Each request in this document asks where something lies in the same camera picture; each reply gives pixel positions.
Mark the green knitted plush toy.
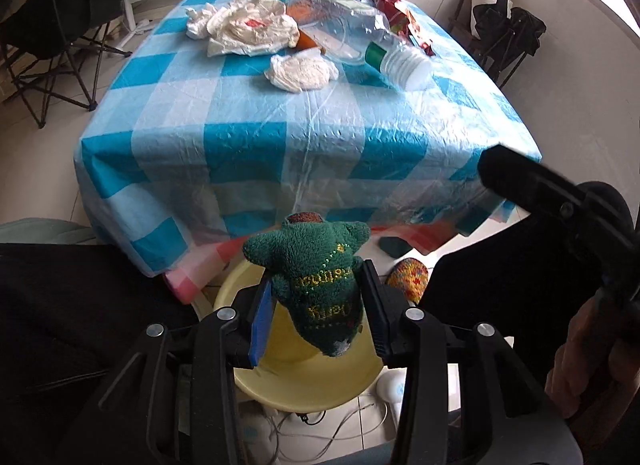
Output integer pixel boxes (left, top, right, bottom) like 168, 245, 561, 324
243, 212, 370, 358

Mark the white tissue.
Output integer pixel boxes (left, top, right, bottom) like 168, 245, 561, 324
264, 47, 340, 94

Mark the clear plastic bottle white cap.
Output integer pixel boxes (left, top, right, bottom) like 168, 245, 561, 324
288, 0, 432, 92

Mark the white plastic bag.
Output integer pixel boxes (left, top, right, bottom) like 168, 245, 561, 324
186, 0, 299, 58

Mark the yellow plastic trash bin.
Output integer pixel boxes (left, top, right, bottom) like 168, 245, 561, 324
212, 258, 385, 414

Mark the right hand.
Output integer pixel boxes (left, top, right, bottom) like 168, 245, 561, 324
544, 297, 639, 425

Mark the colourful knitted slipper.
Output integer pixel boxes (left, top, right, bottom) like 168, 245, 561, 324
385, 257, 428, 303

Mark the blue checkered tablecloth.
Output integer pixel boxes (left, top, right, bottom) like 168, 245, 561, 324
75, 0, 540, 277

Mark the black folded chair right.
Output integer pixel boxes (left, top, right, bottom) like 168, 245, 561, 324
472, 0, 547, 86

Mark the pale green sofa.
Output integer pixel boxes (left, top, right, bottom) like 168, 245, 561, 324
0, 218, 96, 245

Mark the black folding camp chair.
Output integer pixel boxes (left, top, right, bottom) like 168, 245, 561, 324
1, 0, 131, 128

